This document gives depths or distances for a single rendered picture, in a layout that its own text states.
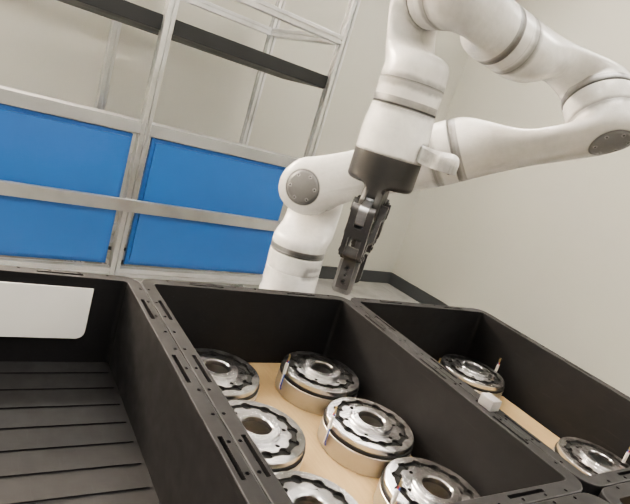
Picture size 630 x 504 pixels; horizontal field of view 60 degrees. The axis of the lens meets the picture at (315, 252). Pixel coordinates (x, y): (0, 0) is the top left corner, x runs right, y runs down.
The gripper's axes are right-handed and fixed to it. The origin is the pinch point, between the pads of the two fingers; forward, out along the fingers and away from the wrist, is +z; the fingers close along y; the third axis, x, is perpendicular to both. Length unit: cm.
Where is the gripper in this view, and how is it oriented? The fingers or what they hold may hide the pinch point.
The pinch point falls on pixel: (349, 274)
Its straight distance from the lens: 63.5
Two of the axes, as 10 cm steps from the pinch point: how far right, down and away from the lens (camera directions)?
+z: -2.9, 9.3, 2.4
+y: -2.4, 1.7, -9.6
